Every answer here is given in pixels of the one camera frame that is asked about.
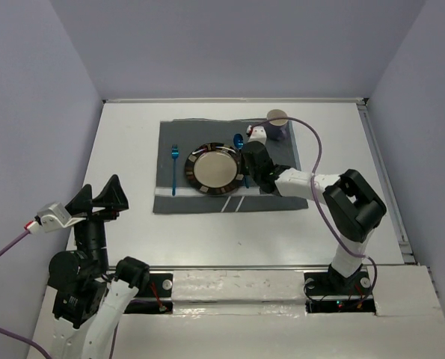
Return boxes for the purple ceramic mug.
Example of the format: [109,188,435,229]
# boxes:
[263,109,288,141]

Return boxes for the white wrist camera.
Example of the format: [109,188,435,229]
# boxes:
[246,125,267,145]
[24,202,85,234]

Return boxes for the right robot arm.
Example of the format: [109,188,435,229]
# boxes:
[242,141,387,293]

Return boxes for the white front mounting board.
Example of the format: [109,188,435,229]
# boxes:
[23,265,445,359]

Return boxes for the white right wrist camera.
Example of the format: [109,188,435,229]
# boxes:
[246,125,267,145]

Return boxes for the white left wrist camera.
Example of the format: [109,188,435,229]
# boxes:
[24,202,85,234]

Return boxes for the blue metal spoon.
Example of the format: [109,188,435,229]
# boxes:
[233,133,249,188]

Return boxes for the blue metal fork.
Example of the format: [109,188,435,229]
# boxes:
[171,144,179,197]

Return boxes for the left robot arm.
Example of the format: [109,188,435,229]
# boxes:
[40,174,150,358]

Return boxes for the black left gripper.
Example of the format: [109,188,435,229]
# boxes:
[67,171,129,271]

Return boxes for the dark rimmed cream plate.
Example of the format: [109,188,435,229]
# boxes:
[184,142,244,196]

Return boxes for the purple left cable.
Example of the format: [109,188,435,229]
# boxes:
[0,227,114,359]

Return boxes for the grey striped placemat cloth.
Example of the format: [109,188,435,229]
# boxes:
[153,119,308,215]

